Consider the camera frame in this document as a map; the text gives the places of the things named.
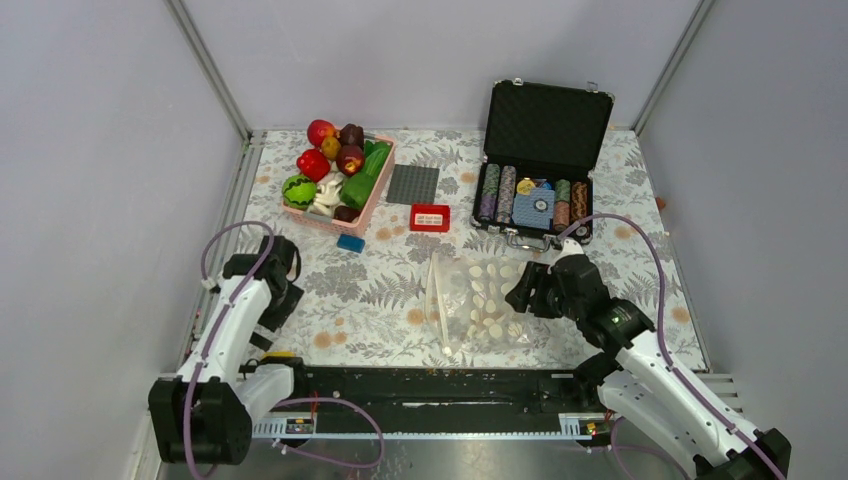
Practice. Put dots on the white mushroom toy cluster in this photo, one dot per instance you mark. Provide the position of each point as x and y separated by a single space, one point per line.
327 197

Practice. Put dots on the clear zip top bag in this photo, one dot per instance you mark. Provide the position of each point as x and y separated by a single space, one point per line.
465 304

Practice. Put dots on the dark eggplant toy in basket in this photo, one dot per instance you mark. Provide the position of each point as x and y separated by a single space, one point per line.
346 214

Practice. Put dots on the dark grey lego baseplate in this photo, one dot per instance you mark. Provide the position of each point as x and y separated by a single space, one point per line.
411 184

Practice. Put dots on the black poker chip case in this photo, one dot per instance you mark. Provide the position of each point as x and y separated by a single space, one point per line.
540 136

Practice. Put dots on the red bell pepper toy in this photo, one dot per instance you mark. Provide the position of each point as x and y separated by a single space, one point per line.
313 164

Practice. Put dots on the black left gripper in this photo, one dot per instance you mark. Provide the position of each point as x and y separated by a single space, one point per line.
289 303

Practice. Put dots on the blue lego brick near basket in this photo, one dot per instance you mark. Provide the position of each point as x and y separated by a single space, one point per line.
351 243

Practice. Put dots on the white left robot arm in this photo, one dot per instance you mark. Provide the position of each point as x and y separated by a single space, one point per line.
204 414

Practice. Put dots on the green bok choy toy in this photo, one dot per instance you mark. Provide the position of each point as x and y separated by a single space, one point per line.
376 155

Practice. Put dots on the green watermelon toy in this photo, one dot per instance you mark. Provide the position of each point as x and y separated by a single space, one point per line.
298 192

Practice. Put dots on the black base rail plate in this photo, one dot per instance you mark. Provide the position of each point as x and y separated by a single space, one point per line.
407 402

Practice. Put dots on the dark red apple toy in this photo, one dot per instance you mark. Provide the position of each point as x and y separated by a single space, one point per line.
350 160

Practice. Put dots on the yellow lemon toy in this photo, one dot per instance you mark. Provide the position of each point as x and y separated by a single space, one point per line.
330 147

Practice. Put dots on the pink plastic basket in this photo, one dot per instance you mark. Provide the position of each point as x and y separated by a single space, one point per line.
330 224

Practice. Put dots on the dark purple plum toy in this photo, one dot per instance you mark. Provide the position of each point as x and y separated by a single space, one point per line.
352 134

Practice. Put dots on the blue playing card deck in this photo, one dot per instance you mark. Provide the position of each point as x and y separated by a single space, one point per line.
534 209

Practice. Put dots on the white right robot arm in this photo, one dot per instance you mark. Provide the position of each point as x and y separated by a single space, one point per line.
631 376

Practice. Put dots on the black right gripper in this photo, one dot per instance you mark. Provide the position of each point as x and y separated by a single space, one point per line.
536 276

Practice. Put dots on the red lego brick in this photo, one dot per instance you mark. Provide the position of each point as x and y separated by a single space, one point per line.
432 218

